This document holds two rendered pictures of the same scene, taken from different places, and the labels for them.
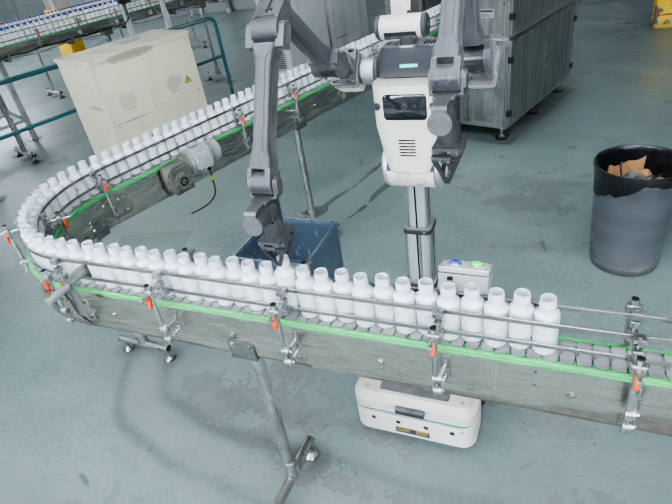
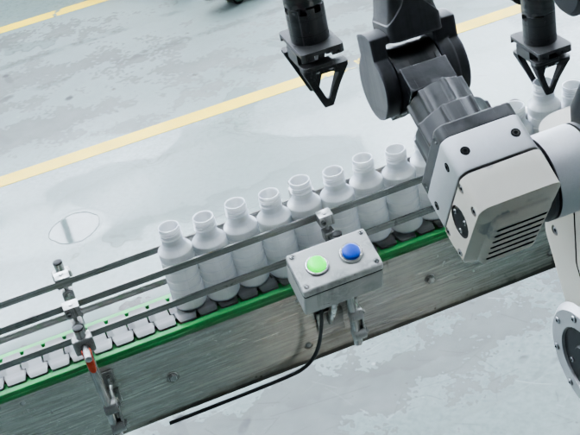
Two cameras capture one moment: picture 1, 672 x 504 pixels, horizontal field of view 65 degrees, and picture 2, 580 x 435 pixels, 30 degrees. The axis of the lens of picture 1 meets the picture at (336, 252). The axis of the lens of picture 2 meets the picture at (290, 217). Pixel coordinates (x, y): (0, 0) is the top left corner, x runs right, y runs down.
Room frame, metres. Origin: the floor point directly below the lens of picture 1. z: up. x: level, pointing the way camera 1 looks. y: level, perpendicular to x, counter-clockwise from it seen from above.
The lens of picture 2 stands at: (2.25, -1.30, 2.14)
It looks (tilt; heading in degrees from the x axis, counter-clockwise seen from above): 33 degrees down; 140
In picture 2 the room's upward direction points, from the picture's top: 13 degrees counter-clockwise
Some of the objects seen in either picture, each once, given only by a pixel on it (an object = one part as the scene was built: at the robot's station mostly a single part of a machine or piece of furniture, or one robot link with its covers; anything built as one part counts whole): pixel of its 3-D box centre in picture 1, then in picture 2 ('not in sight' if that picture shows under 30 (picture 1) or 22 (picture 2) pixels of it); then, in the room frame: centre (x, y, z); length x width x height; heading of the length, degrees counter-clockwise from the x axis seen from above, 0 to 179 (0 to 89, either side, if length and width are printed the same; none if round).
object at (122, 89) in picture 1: (143, 105); not in sight; (5.45, 1.66, 0.59); 1.10 x 0.62 x 1.18; 135
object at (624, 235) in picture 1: (631, 213); not in sight; (2.47, -1.68, 0.32); 0.45 x 0.45 x 0.64
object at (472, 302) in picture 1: (472, 312); (277, 232); (1.03, -0.32, 1.08); 0.06 x 0.06 x 0.17
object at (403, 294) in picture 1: (404, 305); (368, 197); (1.10, -0.16, 1.08); 0.06 x 0.06 x 0.17
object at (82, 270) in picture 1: (79, 302); not in sight; (1.57, 0.93, 0.96); 0.23 x 0.10 x 0.27; 153
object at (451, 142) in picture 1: (448, 133); (307, 25); (1.20, -0.32, 1.51); 0.10 x 0.07 x 0.07; 153
